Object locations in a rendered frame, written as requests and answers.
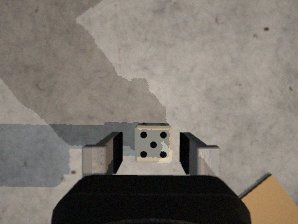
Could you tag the tan mat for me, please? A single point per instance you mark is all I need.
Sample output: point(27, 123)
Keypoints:
point(269, 203)

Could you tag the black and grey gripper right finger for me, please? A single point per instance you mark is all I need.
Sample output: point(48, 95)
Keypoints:
point(197, 158)

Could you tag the white die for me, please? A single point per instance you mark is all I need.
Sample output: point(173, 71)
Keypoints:
point(153, 143)

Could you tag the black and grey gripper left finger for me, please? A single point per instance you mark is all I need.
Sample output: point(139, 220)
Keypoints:
point(103, 158)

